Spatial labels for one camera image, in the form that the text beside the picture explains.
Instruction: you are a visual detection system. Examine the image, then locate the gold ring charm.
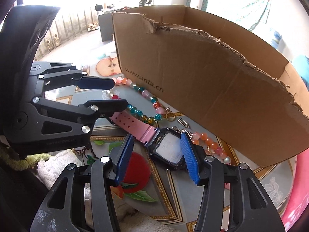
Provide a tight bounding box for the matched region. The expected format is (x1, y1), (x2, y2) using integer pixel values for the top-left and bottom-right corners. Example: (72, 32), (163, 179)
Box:
(166, 112), (175, 122)

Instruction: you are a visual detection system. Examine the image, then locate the green floral curtain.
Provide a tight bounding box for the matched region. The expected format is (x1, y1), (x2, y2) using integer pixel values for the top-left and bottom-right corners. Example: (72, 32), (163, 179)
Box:
(241, 0), (271, 32)

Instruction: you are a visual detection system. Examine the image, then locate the brown cardboard box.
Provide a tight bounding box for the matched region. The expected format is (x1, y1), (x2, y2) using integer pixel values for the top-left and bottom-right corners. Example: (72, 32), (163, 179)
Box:
(112, 5), (308, 167)

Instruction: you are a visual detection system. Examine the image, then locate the fruit pattern tablecloth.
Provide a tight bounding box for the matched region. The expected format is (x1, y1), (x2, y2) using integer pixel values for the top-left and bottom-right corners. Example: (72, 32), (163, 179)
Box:
(38, 28), (298, 232)

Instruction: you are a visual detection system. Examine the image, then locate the orange pink bead bracelet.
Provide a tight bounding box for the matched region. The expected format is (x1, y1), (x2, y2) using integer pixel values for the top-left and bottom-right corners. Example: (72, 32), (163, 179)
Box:
(190, 131), (232, 165)

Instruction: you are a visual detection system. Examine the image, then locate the pink strap smart watch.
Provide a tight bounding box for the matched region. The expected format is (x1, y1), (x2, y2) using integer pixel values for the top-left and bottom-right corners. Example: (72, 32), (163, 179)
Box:
(110, 111), (186, 171)

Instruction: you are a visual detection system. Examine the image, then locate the pink floral blanket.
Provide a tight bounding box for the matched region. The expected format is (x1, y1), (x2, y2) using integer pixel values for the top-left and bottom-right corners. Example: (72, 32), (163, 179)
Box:
(282, 149), (308, 231)

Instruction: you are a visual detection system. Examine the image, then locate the blue white water jug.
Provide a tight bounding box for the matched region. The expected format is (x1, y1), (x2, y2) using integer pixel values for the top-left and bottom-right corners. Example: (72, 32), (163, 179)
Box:
(271, 31), (282, 49)

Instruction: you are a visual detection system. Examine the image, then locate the dark grey cabinet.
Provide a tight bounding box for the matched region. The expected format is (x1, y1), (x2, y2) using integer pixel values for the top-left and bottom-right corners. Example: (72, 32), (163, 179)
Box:
(98, 13), (114, 42)

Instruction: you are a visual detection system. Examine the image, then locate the multicolour glass bead bracelet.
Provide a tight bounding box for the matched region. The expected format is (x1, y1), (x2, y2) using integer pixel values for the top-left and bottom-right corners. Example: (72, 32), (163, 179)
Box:
(103, 75), (167, 126)

